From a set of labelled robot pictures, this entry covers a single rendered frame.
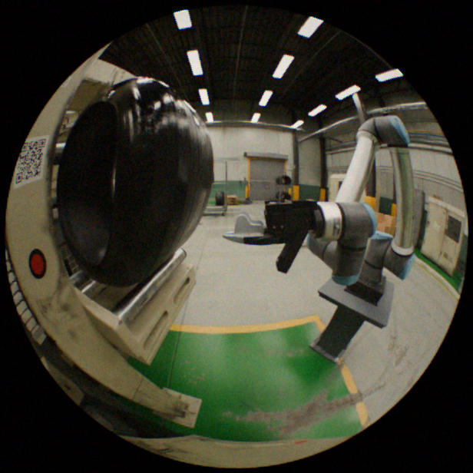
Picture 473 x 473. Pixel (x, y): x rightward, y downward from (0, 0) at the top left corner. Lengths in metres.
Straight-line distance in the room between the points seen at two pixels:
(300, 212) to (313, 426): 1.21
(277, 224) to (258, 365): 1.06
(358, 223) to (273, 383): 1.06
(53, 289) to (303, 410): 1.23
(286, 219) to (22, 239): 0.48
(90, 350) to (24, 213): 0.28
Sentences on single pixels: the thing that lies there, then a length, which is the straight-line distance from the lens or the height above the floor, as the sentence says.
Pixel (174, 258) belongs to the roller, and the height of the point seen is 0.92.
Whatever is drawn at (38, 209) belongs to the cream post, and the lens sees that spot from 0.30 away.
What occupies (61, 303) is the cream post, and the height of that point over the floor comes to 0.98.
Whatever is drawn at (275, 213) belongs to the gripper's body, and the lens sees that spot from 0.31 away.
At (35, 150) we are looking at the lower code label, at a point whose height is 1.23.
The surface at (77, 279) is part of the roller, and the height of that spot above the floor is 0.91.
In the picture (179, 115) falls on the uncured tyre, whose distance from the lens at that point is 0.27.
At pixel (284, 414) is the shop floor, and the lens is 1.15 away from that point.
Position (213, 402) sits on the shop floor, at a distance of 1.14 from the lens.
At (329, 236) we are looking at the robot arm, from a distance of 0.35.
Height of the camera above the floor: 1.12
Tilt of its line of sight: 19 degrees down
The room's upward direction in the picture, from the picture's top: straight up
